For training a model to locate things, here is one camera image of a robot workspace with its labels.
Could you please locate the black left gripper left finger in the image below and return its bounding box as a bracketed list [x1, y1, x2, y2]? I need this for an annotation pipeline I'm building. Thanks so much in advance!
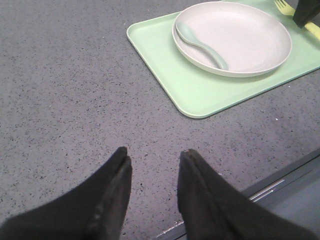
[0, 146, 132, 240]

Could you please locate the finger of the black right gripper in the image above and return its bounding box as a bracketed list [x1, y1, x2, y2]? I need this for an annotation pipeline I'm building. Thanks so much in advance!
[293, 0, 320, 28]

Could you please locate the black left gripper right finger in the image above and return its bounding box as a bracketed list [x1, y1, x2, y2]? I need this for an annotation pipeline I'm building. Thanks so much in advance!
[177, 149, 317, 240]

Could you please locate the yellow plastic fork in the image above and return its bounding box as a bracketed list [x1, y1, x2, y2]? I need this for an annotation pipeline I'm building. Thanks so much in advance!
[274, 0, 320, 40]

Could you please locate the white round plate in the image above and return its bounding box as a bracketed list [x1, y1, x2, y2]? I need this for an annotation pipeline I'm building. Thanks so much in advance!
[172, 1, 292, 78]

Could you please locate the light green tray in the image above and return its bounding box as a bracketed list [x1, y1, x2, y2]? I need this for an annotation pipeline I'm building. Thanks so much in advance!
[127, 0, 320, 119]

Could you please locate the sage green spoon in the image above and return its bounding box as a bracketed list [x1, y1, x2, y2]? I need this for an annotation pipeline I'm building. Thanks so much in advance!
[175, 22, 229, 71]

